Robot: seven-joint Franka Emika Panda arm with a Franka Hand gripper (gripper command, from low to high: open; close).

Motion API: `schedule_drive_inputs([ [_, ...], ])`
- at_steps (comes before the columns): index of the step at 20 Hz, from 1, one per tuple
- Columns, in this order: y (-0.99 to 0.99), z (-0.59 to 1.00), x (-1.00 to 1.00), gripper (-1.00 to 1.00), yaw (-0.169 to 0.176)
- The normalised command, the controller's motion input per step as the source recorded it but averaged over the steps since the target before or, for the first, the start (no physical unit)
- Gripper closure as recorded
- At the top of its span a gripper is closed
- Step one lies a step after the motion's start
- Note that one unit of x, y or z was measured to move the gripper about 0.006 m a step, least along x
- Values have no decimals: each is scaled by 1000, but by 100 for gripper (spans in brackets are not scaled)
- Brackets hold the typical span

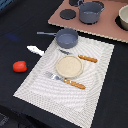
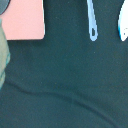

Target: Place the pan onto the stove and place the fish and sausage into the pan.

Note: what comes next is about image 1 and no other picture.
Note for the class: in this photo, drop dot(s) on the red toy sausage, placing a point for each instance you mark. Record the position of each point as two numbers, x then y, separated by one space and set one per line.
19 66

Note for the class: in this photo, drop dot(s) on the large grey pot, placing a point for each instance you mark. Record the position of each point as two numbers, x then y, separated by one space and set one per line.
89 12

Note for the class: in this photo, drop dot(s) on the grey saucepan with handle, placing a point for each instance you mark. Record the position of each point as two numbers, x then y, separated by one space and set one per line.
66 38

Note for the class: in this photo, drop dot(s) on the beige bowl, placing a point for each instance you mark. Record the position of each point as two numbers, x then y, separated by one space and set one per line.
123 14

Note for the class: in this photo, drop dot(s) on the round beige plate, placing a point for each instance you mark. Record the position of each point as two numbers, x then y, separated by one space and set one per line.
69 66

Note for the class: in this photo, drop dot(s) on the fork with wooden handle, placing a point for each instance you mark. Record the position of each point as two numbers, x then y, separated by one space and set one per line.
67 81

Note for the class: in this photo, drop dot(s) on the pink stove board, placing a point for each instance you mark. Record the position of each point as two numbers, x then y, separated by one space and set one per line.
106 26

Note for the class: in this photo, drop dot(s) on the black round burner plate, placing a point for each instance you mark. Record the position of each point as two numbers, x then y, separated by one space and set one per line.
67 14

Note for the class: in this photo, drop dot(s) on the knife with wooden handle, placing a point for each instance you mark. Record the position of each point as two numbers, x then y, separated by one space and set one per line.
80 56

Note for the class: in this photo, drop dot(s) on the white toy fish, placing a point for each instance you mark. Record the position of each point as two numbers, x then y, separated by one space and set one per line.
35 50

